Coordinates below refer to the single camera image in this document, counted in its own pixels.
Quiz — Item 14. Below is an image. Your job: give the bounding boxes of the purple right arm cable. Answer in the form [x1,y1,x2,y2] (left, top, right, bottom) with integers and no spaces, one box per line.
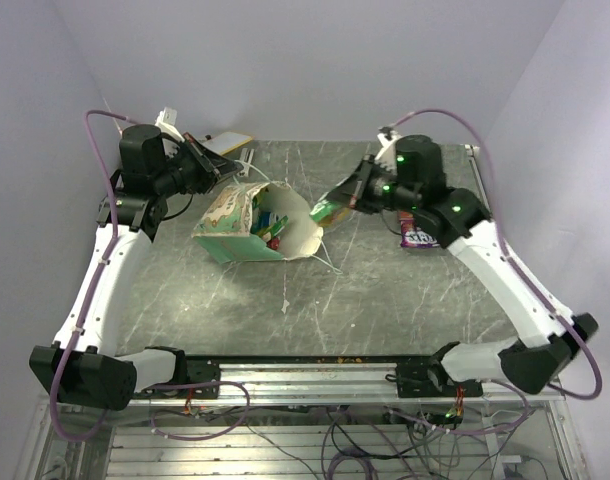
[388,108,603,434]

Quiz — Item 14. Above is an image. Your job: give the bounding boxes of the yellow-edged board on stand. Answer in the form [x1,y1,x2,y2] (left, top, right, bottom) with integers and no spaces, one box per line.
[203,131,253,155]

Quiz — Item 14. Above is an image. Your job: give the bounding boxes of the purple snack packet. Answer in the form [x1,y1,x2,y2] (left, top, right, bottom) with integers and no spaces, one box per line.
[397,211,439,249]

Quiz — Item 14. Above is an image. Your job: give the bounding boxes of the green snack packet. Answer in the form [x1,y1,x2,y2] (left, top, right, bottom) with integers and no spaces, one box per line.
[309,199,351,228]

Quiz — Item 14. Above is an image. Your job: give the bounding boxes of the aluminium front frame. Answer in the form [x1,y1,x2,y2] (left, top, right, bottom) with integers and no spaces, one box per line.
[38,360,567,406]

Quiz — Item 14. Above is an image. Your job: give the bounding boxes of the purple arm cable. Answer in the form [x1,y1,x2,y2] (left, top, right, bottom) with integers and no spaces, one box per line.
[48,109,136,442]
[388,108,603,434]

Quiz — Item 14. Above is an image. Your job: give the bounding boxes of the green printed paper bag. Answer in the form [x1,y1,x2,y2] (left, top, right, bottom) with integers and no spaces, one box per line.
[192,178,341,274]

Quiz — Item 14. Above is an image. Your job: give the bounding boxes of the teal Fox's snack packet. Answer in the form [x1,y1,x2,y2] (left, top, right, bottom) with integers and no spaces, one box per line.
[250,188,289,251]

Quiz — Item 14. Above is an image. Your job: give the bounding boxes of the aluminium rail at table edge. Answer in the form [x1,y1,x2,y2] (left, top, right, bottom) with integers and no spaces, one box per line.
[463,144,494,220]

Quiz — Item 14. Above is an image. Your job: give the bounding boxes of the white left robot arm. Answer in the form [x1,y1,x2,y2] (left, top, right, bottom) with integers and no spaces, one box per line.
[29,124,242,411]

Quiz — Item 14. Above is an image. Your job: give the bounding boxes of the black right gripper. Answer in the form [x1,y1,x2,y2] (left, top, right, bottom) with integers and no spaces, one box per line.
[326,153,420,215]

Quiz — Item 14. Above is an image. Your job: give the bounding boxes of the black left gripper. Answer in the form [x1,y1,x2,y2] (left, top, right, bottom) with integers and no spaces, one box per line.
[154,132,244,197]

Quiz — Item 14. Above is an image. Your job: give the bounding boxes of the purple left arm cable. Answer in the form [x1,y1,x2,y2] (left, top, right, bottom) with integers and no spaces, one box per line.
[48,109,136,442]

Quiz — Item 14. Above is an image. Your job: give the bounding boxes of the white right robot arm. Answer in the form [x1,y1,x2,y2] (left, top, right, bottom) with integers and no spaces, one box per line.
[310,131,598,396]

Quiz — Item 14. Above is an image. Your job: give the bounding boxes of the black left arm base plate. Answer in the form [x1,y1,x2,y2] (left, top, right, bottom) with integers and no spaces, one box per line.
[120,349,221,394]

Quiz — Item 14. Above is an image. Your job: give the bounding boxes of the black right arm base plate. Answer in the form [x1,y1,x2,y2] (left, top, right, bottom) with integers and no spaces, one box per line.
[385,356,484,399]

